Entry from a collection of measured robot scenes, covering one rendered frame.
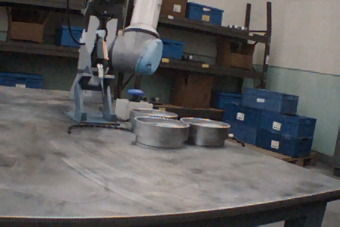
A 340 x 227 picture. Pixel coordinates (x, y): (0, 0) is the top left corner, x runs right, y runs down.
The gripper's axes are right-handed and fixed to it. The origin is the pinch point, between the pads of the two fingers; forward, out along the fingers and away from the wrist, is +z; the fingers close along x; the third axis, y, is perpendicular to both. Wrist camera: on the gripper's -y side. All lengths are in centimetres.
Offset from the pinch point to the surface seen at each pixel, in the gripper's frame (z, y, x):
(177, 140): 14.5, -28.0, -6.4
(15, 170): 16, -42, 26
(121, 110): 14.2, 4.0, -9.6
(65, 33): -16, 330, -86
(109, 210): 16, -55, 18
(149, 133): 13.7, -26.0, -1.5
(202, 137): 14.4, -25.7, -13.5
